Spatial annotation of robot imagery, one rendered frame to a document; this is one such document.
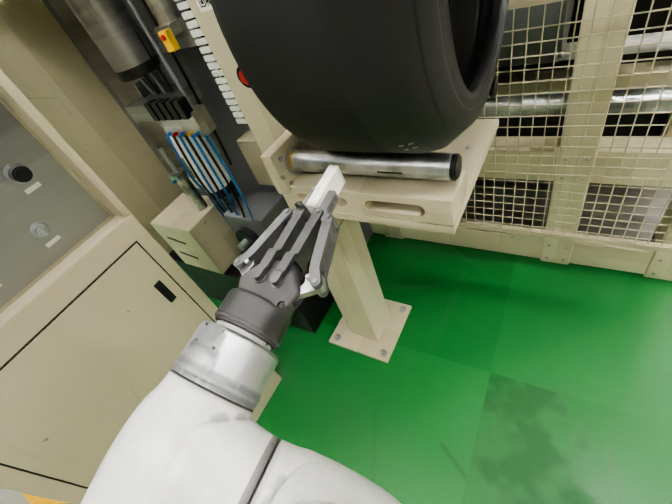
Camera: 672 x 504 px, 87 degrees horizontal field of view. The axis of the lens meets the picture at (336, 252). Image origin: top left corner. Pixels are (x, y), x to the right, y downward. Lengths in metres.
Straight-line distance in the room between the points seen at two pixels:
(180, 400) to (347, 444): 1.05
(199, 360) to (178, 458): 0.08
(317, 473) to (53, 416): 0.76
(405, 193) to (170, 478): 0.52
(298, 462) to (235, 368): 0.10
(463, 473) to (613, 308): 0.78
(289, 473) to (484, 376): 1.10
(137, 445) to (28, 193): 0.66
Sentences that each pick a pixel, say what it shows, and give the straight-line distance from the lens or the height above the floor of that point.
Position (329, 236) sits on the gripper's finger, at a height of 1.00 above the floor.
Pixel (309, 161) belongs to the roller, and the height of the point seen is 0.91.
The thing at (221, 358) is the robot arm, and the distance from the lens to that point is 0.34.
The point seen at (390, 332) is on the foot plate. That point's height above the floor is 0.01.
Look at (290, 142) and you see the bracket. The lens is 0.78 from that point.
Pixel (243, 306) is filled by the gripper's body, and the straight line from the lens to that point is 0.36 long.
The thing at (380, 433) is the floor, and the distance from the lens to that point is 1.34.
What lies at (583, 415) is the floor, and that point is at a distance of 1.38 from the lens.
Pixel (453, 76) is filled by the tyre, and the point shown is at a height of 1.06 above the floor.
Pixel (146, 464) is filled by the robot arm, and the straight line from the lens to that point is 0.35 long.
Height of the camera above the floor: 1.26
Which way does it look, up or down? 43 degrees down
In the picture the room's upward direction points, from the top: 23 degrees counter-clockwise
